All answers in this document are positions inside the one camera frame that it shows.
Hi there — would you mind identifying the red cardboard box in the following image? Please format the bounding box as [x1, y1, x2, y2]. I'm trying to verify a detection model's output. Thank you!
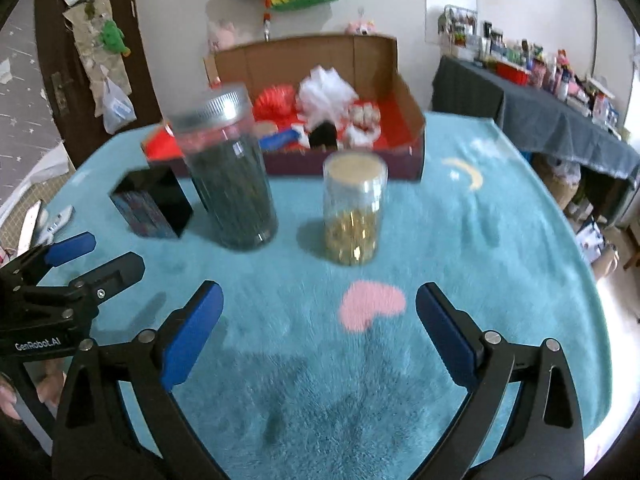
[141, 34, 427, 182]

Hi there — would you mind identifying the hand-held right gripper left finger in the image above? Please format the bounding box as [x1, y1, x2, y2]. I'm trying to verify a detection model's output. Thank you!
[51, 280, 224, 480]

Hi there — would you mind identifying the black scrunchie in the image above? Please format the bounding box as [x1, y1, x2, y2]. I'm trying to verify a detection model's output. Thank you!
[310, 122, 338, 150]

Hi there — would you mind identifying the clear jar with gold contents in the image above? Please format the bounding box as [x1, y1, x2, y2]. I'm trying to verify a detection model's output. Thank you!
[322, 151, 388, 267]

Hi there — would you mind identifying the table with dark cloth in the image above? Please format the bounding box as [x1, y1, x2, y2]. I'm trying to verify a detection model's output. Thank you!
[431, 55, 640, 226]

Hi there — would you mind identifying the green plush toy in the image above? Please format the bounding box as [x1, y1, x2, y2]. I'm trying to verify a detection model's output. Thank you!
[99, 19, 132, 57]

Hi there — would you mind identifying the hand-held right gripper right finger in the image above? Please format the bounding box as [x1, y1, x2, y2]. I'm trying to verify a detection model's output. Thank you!
[416, 282, 586, 480]

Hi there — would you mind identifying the coral knitted bath ball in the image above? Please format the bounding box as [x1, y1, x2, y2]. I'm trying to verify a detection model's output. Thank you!
[251, 85, 301, 126]

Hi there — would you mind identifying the white and pink plush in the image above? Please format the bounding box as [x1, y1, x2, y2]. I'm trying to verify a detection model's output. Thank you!
[345, 101, 382, 148]

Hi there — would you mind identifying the person's left hand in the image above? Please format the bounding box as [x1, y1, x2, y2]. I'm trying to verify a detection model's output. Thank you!
[0, 360, 67, 421]

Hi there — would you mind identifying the pink plush toy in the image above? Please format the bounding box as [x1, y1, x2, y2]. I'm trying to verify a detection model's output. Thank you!
[207, 19, 253, 53]

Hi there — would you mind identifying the patterned tin box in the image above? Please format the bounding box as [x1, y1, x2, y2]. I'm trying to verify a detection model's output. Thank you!
[109, 165, 194, 240]

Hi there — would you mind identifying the white mesh bath pouf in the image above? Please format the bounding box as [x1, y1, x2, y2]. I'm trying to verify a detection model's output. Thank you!
[298, 65, 358, 128]

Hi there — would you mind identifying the dark brown door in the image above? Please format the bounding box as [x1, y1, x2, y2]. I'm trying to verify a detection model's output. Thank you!
[25, 0, 166, 161]

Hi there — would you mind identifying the row of cosmetic bottles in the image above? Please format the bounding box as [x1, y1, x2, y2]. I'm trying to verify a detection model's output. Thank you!
[437, 5, 623, 133]

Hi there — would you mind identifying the hanging door organiser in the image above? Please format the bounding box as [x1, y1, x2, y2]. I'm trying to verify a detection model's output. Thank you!
[62, 0, 133, 116]

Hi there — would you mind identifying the blue cloth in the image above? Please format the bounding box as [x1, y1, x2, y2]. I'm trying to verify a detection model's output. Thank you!
[260, 130, 301, 151]

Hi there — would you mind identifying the glass jar with dark contents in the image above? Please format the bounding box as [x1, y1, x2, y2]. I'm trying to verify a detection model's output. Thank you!
[170, 83, 279, 251]

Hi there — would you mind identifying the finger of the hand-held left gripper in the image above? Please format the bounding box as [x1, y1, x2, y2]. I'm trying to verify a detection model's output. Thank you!
[44, 231, 97, 267]
[72, 251, 147, 306]

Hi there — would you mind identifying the clear plastic bag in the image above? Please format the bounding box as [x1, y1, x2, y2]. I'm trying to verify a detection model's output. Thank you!
[101, 77, 137, 135]

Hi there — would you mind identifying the smartphone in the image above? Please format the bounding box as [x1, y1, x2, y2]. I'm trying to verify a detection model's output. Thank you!
[19, 199, 43, 257]

